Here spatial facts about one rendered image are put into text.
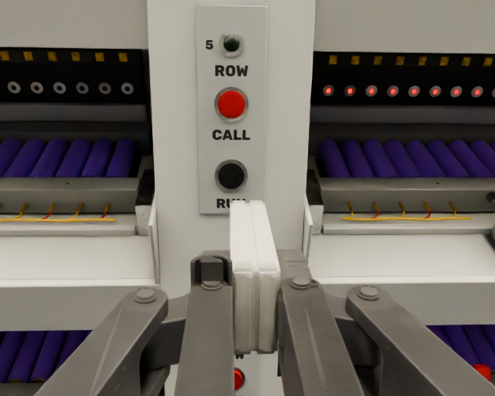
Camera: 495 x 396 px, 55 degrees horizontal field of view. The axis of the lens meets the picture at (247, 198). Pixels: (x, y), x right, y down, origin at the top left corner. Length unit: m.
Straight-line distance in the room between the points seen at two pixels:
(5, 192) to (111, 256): 0.10
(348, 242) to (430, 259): 0.06
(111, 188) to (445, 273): 0.25
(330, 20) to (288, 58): 0.03
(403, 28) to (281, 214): 0.13
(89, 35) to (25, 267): 0.16
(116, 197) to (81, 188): 0.03
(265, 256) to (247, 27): 0.16
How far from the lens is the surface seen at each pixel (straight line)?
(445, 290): 0.36
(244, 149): 0.29
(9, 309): 0.37
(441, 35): 0.32
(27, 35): 0.32
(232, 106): 0.28
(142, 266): 0.34
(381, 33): 0.31
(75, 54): 0.46
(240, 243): 0.16
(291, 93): 0.29
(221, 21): 0.28
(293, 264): 0.17
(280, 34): 0.29
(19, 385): 0.50
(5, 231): 0.39
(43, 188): 0.39
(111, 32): 0.30
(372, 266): 0.35
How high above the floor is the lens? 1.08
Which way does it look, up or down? 17 degrees down
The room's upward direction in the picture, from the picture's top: 1 degrees clockwise
